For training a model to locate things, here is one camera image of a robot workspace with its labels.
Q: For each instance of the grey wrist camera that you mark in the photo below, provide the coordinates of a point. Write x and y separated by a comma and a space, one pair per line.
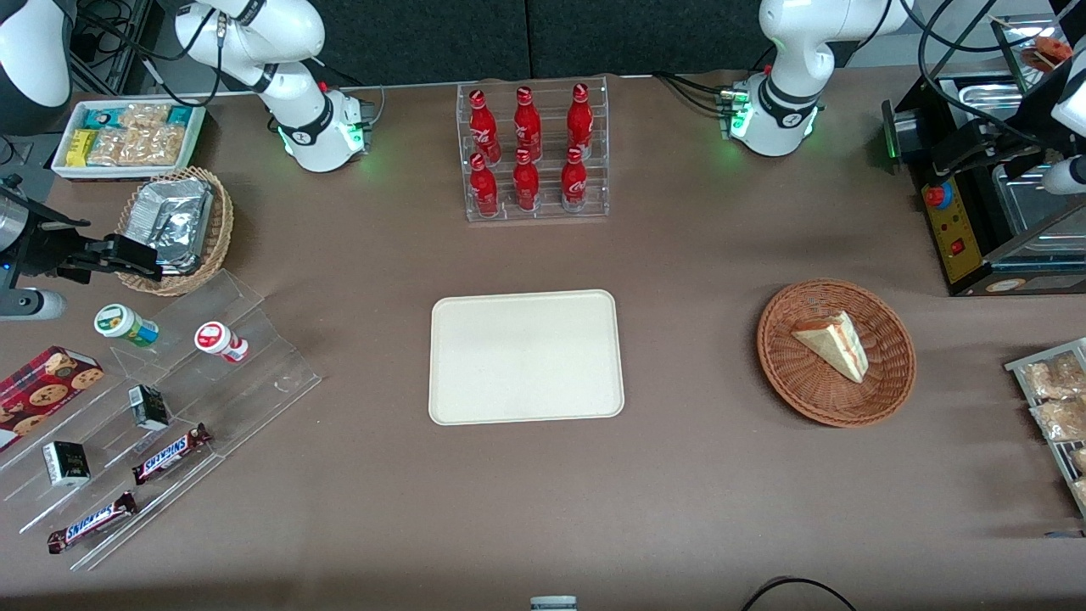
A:
1069, 176
30, 304

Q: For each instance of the small black drink carton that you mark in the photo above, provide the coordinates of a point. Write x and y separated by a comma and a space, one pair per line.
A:
150, 409
66, 464

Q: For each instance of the clear nut snack bag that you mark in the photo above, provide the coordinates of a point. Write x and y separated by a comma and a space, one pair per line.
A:
144, 115
108, 147
157, 146

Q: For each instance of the teal snack packet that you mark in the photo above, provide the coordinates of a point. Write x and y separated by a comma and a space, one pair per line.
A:
98, 116
180, 115

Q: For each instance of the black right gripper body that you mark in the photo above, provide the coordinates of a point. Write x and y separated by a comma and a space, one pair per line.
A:
44, 249

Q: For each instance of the yellow snack packet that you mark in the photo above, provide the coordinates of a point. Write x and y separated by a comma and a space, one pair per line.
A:
81, 147

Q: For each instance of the clear acrylic bottle rack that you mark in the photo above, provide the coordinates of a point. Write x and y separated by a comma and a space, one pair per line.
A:
598, 204

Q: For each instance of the brown round wicker basket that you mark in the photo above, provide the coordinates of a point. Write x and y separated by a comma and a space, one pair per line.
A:
814, 390

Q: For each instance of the clear acrylic stepped stand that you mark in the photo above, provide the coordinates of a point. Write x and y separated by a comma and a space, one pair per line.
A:
271, 382

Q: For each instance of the black hot food display case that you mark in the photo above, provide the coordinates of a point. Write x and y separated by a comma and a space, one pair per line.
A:
954, 238

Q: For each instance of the red lid yogurt cup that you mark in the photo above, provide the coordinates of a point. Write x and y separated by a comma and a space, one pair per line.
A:
212, 338

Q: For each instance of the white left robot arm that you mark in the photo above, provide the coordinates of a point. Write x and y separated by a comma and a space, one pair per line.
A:
789, 51

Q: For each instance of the red Coca-Cola bottle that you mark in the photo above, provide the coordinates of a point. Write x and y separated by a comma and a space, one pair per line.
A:
574, 182
484, 127
580, 123
526, 185
484, 191
527, 127

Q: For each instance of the cream plastic tray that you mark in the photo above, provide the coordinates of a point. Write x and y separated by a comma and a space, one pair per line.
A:
526, 356

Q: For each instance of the red sausage skewer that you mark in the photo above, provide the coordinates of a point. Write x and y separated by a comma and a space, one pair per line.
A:
1052, 53

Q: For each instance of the light tan wicker basket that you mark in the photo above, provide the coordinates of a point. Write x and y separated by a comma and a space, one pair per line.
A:
222, 229

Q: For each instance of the green lid yogurt cup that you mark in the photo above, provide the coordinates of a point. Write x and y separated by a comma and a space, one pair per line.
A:
119, 322

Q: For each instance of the dark grey partition panel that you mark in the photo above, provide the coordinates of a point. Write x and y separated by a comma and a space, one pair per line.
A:
645, 34
424, 34

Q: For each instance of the silver foil packet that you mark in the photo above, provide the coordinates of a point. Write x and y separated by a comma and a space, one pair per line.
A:
174, 221

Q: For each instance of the Snickers chocolate bar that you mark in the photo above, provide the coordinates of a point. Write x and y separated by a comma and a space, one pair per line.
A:
92, 522
170, 454

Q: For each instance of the triangular sandwich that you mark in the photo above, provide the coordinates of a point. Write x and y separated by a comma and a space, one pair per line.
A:
840, 348

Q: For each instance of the grey white device top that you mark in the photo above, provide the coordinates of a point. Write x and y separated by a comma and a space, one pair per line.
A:
553, 604

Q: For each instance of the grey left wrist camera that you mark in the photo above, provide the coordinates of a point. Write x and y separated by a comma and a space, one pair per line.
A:
1069, 176

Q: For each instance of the stainless steel food pan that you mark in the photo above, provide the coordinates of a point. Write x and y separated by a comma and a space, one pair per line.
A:
984, 98
1035, 204

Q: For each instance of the clear cracker snack bag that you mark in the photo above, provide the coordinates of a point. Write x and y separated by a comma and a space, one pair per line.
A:
1052, 378
1060, 418
1079, 461

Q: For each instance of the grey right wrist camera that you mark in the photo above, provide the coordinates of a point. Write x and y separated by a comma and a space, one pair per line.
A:
30, 304

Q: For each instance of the white rectangular snack tray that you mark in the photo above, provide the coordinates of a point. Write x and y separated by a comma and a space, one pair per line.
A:
119, 172

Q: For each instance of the red tartan cookie box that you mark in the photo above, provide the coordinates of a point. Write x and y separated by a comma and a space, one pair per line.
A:
42, 395

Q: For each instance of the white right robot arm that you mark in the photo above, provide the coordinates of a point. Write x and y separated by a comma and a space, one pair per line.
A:
293, 34

